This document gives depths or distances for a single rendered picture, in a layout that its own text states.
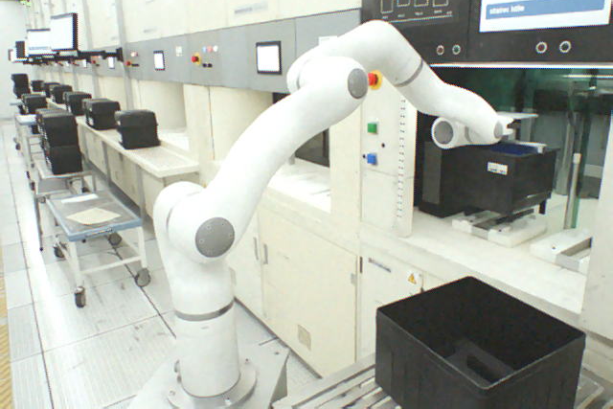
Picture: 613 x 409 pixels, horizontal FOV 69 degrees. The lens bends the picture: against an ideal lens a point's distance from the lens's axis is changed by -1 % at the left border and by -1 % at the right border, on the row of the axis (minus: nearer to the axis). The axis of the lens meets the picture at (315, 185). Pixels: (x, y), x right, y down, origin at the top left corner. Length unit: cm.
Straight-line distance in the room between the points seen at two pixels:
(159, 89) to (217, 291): 334
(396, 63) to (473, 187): 56
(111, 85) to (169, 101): 151
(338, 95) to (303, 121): 8
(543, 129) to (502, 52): 102
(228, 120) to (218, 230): 195
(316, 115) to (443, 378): 52
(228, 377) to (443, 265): 68
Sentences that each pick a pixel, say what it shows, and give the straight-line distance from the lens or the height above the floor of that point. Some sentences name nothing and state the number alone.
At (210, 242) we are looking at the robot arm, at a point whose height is 112.
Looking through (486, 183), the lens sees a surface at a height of 105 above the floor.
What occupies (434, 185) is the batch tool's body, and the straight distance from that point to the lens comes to 163.
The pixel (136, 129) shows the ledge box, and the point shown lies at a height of 94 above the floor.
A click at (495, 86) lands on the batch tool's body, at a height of 131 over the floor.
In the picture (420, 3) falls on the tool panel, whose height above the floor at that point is 155.
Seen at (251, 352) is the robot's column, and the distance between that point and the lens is 113.
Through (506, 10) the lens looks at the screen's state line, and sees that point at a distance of 115.
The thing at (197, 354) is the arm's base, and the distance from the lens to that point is 96.
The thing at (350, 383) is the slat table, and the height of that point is 76.
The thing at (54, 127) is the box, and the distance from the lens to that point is 452.
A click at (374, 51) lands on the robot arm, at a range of 100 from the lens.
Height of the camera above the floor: 142
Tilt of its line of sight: 16 degrees down
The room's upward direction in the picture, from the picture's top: 1 degrees counter-clockwise
